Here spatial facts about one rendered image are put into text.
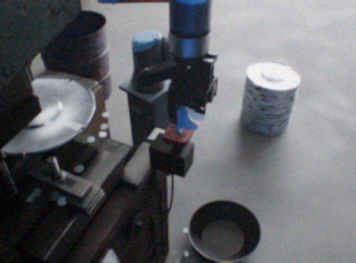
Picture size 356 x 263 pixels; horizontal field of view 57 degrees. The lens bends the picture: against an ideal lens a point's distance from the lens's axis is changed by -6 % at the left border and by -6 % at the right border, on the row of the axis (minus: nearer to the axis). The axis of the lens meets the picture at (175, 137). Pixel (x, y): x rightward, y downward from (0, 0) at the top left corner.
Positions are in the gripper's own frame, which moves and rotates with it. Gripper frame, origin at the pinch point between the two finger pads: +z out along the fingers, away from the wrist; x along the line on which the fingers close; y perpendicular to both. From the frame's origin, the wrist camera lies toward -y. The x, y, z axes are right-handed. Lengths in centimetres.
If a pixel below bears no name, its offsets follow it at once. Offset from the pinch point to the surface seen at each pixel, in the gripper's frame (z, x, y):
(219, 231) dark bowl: 77, 25, 9
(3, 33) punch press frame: -33.0, -26.5, -13.6
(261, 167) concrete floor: 77, 70, 16
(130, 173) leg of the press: 12.5, -7.4, -9.6
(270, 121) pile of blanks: 66, 94, 13
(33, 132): -1.6, -16.5, -28.4
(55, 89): -1.8, -1.1, -34.3
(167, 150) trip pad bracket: 6.2, -2.1, -1.9
